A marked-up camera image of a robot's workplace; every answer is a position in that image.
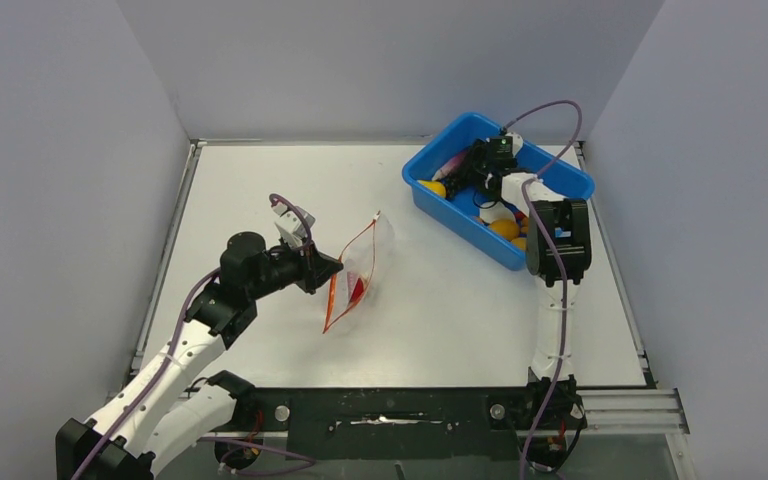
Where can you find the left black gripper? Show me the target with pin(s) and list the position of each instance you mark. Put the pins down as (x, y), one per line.
(315, 267)

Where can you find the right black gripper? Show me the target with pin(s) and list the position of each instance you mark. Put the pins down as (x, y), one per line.
(479, 153)

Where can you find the clear zip top bag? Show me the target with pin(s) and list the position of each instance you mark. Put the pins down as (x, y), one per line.
(368, 255)

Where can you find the red toy apple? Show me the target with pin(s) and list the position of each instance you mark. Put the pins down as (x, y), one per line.
(358, 292)

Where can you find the dark toy grapes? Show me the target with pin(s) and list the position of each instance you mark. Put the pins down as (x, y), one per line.
(457, 182)

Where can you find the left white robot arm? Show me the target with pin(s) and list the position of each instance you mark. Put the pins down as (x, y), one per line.
(146, 426)

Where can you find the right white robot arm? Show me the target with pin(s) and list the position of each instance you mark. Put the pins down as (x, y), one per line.
(558, 251)

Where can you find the purple toy eggplant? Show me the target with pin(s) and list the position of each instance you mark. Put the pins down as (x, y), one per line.
(449, 166)

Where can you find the yellow toy pepper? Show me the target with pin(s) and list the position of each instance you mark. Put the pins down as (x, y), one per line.
(435, 187)

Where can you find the blue plastic bin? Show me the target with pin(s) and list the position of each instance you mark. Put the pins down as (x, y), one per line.
(458, 214)

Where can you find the small orange toy fruit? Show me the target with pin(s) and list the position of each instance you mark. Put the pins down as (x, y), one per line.
(520, 243)

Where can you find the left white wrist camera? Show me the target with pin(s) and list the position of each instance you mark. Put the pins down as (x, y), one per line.
(293, 225)

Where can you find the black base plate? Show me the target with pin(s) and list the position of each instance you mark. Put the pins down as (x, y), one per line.
(413, 423)

